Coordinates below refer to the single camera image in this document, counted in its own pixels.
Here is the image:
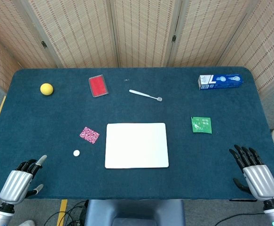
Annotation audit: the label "white rectangular board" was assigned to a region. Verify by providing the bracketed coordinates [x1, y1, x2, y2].
[104, 122, 170, 169]

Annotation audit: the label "yellow foam ball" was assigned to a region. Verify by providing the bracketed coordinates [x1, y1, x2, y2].
[39, 83, 54, 96]

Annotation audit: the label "white toothbrush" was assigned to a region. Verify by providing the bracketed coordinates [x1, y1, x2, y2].
[129, 89, 163, 102]

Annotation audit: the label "black floor cables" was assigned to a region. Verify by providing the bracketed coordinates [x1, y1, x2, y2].
[44, 200, 89, 226]

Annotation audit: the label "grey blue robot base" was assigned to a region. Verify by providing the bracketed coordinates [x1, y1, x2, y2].
[84, 199, 186, 226]

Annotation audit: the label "bamboo folding screen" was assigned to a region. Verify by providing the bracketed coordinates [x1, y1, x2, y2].
[0, 0, 274, 95]

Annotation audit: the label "green tea sachet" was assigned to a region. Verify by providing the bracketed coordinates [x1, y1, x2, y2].
[190, 116, 212, 134]

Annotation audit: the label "black floor cable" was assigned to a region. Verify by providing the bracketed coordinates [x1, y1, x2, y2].
[218, 213, 266, 226]

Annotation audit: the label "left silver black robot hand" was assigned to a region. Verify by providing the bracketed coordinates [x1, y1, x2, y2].
[0, 154, 47, 205]

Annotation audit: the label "blue light bulb box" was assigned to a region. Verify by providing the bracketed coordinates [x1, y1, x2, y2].
[198, 74, 243, 90]

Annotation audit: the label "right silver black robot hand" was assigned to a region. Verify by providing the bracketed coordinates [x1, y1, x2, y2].
[228, 144, 274, 202]

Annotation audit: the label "pink patterned packet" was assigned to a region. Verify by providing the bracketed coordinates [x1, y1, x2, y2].
[79, 126, 100, 145]

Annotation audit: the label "red ink pad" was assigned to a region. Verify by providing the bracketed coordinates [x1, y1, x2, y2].
[88, 74, 110, 98]

